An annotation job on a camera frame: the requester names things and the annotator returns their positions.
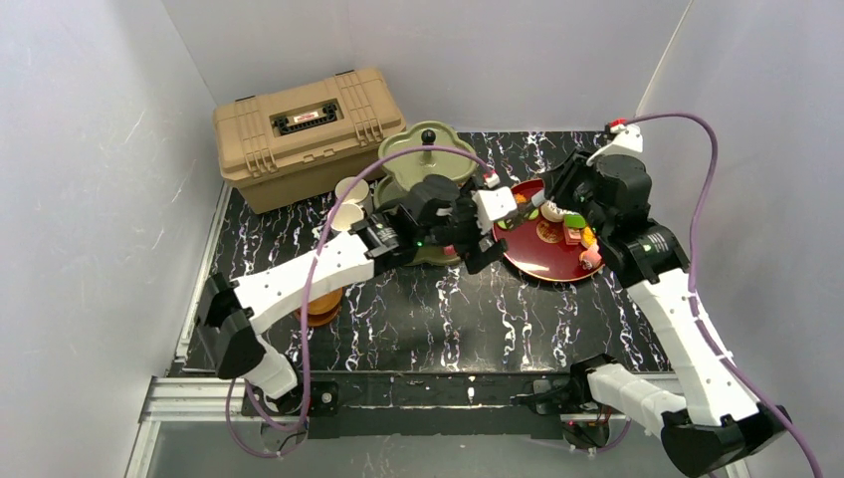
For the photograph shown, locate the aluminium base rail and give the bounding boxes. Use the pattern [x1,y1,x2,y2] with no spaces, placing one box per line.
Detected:
[124,372,753,478]

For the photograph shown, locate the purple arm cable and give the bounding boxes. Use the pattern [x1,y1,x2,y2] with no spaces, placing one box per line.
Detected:
[609,112,825,478]
[224,144,499,460]

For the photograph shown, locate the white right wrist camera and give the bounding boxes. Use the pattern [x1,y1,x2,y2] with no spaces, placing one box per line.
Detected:
[586,119,644,166]

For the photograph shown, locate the tan plastic toolbox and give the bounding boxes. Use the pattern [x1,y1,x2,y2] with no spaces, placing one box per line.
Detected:
[213,68,406,214]

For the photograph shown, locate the green cube sweet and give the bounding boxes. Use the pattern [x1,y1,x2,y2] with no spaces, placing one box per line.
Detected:
[563,212,587,230]

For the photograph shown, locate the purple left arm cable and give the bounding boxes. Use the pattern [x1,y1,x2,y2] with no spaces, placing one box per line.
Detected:
[224,144,499,460]

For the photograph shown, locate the pink swirl roll cake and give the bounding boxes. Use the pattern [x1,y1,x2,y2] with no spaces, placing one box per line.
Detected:
[579,242,603,271]

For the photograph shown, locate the round yellow biscuit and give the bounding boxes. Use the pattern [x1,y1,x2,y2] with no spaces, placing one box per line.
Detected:
[535,219,564,244]

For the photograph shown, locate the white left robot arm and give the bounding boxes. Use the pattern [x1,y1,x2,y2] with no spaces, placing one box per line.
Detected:
[194,174,518,399]

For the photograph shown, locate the stacked brown wooden coasters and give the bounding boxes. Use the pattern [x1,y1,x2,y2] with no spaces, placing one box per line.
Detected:
[308,288,343,328]

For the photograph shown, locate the blue mug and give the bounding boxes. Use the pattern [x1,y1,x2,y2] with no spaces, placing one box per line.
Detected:
[329,203,365,234]

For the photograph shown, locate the green three-tier serving stand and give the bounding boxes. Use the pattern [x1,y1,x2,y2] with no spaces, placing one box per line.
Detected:
[374,120,479,266]

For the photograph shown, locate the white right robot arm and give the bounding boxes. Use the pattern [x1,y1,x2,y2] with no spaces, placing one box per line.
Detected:
[542,151,790,477]

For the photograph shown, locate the white cup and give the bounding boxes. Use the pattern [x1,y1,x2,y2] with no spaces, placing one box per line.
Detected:
[334,176,372,210]

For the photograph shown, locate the red layered cake square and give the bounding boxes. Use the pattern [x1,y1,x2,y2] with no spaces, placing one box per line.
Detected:
[562,226,583,246]

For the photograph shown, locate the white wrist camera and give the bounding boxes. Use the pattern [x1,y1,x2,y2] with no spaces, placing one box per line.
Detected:
[586,119,644,166]
[472,187,519,231]

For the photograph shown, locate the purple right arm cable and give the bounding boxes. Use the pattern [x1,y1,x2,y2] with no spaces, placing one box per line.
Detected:
[609,112,825,478]

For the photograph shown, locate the red round lacquer tray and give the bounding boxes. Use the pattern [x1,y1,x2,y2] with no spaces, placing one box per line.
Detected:
[493,210,603,282]

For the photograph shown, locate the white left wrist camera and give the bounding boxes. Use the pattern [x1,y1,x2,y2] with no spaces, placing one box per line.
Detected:
[472,187,519,231]

